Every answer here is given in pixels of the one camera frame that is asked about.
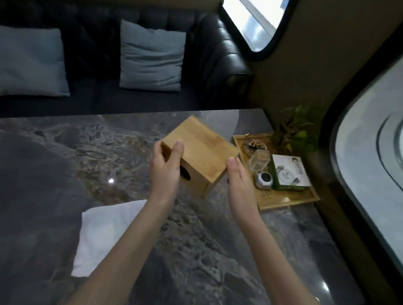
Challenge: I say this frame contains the small rounded window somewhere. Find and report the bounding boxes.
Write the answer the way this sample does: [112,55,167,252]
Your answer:
[215,0,302,64]

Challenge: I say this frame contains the white and green box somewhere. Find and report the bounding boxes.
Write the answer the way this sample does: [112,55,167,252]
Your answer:
[267,154,314,193]

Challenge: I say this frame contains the clear drinking glass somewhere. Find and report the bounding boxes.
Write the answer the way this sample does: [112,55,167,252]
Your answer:
[247,149,271,175]

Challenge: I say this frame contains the white folded cloth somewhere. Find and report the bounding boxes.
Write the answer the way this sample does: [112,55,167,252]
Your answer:
[71,195,148,282]

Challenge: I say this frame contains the wooden tray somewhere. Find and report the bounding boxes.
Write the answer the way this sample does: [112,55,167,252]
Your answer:
[228,130,325,215]

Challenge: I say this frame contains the small grey-blue cushion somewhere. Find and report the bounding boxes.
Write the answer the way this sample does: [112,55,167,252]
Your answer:
[116,19,188,93]

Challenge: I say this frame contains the person's right forearm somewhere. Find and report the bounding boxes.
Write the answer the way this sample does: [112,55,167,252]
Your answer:
[236,213,343,305]

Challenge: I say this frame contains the black leather sofa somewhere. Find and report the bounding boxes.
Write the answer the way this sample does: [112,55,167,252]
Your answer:
[0,0,258,134]

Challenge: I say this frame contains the person's left forearm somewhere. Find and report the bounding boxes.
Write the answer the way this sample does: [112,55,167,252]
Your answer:
[61,192,172,305]

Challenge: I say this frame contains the wooden tissue box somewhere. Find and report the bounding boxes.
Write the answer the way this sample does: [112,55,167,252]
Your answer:
[157,113,242,201]

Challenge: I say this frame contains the small white cube device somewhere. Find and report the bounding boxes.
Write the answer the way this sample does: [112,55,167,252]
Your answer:
[254,171,275,192]

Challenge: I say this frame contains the person's right hand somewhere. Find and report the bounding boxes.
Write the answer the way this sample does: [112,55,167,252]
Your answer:
[223,156,266,228]

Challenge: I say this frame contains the person's left hand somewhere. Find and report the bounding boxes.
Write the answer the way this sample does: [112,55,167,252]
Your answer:
[146,137,186,206]

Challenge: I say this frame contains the large rounded window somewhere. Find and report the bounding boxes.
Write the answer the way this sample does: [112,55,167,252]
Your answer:
[311,0,403,289]

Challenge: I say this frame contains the large grey-blue cushion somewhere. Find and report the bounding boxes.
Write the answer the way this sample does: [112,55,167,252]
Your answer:
[0,25,75,101]

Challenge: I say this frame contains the green potted plant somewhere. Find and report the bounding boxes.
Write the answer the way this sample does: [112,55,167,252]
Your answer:
[271,103,323,156]

